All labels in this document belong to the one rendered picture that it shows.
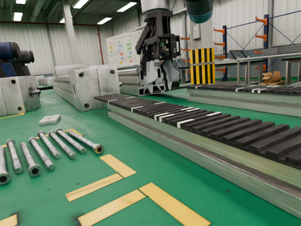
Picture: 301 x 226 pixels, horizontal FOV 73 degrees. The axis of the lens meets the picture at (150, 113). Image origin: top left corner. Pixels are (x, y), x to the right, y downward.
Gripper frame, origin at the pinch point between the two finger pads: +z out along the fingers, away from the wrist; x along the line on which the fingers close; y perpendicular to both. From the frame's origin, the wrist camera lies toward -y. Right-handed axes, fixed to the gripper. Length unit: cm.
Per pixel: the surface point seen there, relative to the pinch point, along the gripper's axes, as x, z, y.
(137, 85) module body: -3.9, -1.2, -6.5
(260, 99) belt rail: -2.0, 0.2, 33.5
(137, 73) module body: -3.9, -4.8, -5.8
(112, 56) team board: 199, -56, -607
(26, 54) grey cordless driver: -33, -18, -58
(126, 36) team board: 230, -107, -544
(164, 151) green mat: -21.6, 2.2, 36.1
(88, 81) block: -21.4, -4.5, 4.7
